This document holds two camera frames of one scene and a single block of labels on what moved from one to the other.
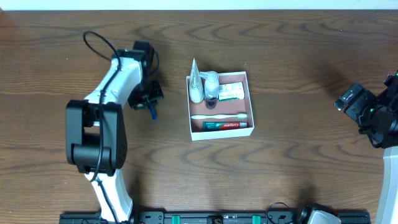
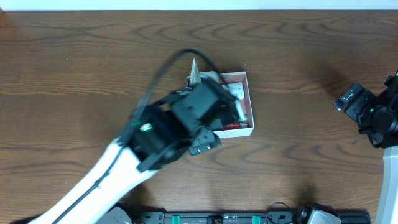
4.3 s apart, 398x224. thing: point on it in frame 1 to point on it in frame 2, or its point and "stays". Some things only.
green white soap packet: [231, 91] stays
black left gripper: [144, 101] to [228, 106]
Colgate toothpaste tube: [212, 126] stays
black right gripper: [355, 101] stays
